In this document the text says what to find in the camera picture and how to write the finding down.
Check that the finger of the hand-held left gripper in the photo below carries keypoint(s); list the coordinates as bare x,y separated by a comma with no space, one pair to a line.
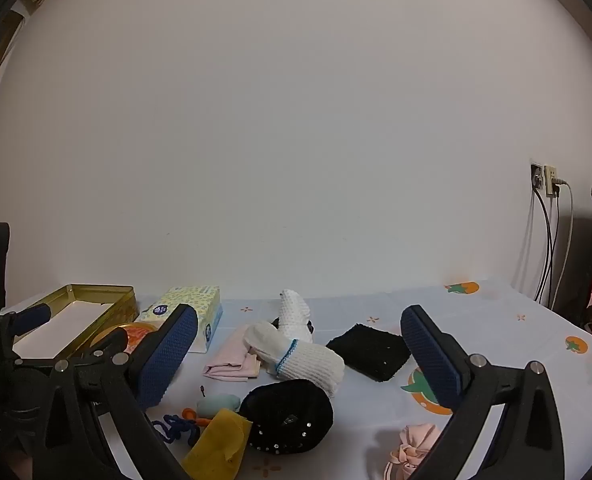
31,316

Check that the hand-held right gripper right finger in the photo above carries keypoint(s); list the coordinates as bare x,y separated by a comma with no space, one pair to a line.
433,360

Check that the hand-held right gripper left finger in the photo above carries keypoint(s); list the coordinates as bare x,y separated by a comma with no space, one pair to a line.
168,355

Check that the pink cloth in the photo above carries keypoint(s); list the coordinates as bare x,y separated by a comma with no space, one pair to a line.
231,355

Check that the black fuzzy cloth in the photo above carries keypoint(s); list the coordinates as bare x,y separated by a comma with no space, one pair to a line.
371,352

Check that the gold metal tin box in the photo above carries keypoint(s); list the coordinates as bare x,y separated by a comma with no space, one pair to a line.
123,310

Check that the white knit glove blue trim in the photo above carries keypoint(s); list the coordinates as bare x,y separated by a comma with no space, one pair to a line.
306,360

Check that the teal soft pouch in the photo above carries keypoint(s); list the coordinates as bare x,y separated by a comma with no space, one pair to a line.
218,405

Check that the yellow patterned tissue box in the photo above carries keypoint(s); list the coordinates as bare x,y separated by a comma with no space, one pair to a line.
196,305

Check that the fruit print light tablecloth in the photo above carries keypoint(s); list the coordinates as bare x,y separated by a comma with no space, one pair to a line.
501,340

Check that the pink scrunchie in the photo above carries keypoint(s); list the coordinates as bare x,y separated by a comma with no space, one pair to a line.
416,442

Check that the yellow cloth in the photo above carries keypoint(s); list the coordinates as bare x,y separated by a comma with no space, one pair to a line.
221,440

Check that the black sequined hat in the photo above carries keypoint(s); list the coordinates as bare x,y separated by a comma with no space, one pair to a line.
286,415

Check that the brown wooden furniture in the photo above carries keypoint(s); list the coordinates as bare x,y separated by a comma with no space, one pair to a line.
6,30

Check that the grey wall socket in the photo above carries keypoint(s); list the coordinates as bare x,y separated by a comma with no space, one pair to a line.
537,176

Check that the cream wall socket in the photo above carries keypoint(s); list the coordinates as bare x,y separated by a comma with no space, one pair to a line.
552,175

